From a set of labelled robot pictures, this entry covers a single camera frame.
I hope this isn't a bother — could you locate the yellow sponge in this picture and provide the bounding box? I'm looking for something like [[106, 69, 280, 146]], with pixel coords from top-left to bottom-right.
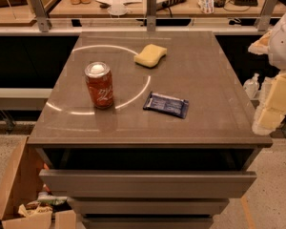
[[133, 44, 167, 68]]

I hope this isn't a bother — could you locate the white cup on saucer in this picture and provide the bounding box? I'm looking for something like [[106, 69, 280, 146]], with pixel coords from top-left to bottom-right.
[[108, 0, 128, 16]]

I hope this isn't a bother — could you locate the right metal bracket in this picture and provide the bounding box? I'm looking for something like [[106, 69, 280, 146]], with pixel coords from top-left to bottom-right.
[[255, 0, 278, 31]]

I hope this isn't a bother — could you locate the metal bracket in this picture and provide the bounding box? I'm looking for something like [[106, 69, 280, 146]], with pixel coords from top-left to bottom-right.
[[30, 0, 51, 32], [146, 0, 156, 31], [255, 0, 278, 31]]

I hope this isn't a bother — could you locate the patterned mug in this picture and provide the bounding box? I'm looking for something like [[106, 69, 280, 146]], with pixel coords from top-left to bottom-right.
[[198, 0, 214, 14]]

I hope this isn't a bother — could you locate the grey drawer cabinet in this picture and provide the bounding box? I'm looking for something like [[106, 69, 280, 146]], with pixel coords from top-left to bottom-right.
[[28, 31, 272, 229]]

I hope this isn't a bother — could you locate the wooden desk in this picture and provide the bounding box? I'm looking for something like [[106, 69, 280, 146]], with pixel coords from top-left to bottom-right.
[[48, 0, 286, 19]]

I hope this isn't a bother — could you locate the blue snack packet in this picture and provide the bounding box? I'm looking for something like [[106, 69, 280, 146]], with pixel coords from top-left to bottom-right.
[[143, 92, 189, 118]]

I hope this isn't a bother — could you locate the clear plastic bottle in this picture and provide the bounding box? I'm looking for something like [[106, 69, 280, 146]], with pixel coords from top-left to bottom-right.
[[243, 73, 259, 99]]

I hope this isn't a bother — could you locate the cardboard box with trash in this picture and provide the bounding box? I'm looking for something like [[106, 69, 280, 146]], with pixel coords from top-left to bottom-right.
[[0, 137, 79, 229]]

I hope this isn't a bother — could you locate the grey power strip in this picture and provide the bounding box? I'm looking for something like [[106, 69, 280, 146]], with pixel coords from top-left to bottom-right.
[[156, 0, 187, 10]]

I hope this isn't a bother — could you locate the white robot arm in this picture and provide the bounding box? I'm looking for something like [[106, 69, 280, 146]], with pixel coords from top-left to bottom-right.
[[248, 13, 286, 135]]

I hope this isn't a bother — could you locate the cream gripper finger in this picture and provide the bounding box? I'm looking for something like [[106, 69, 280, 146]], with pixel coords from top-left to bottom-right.
[[248, 31, 271, 55], [252, 108, 284, 135]]

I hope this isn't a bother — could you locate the middle metal bracket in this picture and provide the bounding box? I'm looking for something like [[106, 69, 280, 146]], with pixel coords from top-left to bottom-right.
[[146, 0, 156, 31]]

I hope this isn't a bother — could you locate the red soda can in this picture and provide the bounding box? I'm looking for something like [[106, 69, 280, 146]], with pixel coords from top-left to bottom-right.
[[85, 62, 113, 108]]

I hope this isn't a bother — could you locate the left metal bracket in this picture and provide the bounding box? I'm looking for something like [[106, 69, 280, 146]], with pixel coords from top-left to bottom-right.
[[30, 0, 51, 32]]

